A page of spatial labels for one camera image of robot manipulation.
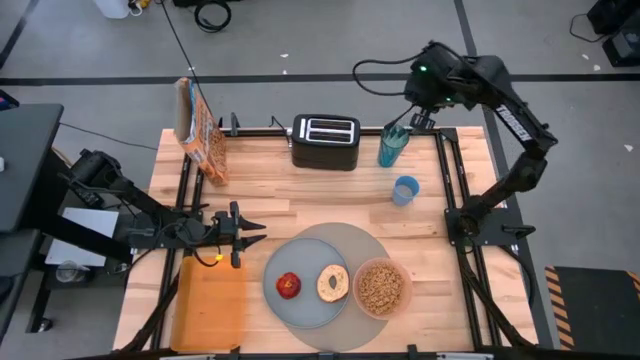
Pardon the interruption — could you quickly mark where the teal bottle with black cap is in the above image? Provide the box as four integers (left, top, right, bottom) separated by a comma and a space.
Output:
376, 121, 412, 169

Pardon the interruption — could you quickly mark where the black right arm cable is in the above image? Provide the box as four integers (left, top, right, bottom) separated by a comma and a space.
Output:
351, 56, 419, 98

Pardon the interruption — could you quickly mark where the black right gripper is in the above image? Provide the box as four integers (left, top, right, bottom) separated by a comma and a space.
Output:
384, 40, 477, 133

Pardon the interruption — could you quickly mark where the black toaster power cable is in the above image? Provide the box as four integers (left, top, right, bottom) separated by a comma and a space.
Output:
269, 115, 294, 137

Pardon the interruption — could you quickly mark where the bagel half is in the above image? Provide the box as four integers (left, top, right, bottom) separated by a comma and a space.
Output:
315, 263, 352, 305

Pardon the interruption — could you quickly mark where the grey round plate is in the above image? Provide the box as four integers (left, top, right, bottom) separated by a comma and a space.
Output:
262, 236, 354, 330

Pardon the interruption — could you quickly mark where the cereal rings heap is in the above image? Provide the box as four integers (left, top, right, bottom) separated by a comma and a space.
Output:
357, 262, 406, 317

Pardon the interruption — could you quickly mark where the black aluminium table frame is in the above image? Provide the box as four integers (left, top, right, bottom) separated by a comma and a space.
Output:
119, 126, 539, 360

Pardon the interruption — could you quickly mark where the white floor container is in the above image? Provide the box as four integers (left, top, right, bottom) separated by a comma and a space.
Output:
92, 0, 132, 21

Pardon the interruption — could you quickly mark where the long black floor cable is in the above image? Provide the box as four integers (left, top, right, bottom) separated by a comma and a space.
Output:
159, 0, 220, 129

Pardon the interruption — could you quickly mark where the coiled black cable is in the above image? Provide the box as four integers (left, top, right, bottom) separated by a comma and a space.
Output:
193, 0, 233, 34

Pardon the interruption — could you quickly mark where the clear plastic cup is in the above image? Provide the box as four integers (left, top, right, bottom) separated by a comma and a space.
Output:
54, 259, 92, 285

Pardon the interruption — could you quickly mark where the orange Cheerios cereal box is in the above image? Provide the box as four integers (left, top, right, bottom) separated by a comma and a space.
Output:
172, 76, 232, 188

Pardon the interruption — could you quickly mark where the grey round placemat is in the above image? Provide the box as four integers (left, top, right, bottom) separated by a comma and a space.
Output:
278, 221, 392, 353

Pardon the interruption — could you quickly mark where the white flat board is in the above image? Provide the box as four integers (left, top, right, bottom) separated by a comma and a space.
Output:
44, 206, 122, 268

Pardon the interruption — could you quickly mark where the black yellow striped floor mat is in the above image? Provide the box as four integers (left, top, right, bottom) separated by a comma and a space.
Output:
544, 264, 640, 352

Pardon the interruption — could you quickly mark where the pink translucent bowl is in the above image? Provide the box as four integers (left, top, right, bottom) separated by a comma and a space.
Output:
352, 256, 415, 322

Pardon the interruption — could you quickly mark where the black equipment case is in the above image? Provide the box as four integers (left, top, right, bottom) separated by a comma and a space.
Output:
601, 29, 640, 69
586, 0, 640, 37

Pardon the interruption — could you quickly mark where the black power adapter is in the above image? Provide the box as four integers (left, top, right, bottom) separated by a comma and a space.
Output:
73, 188, 105, 210

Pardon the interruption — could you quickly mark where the black two-slot toaster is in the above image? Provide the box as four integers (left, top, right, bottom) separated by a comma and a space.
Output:
290, 113, 363, 173

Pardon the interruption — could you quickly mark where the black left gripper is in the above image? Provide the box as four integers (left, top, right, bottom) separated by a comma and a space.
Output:
209, 199, 268, 270

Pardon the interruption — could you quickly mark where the red apple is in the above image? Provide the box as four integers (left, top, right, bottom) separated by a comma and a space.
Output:
275, 271, 303, 301

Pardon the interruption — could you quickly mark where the black desk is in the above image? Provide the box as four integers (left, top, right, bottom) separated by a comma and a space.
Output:
0, 102, 134, 346

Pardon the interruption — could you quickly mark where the blue cup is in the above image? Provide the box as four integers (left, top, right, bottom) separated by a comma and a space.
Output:
391, 174, 422, 208

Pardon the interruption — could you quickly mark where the orange cutting board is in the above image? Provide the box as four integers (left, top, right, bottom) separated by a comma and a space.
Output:
169, 255, 249, 353

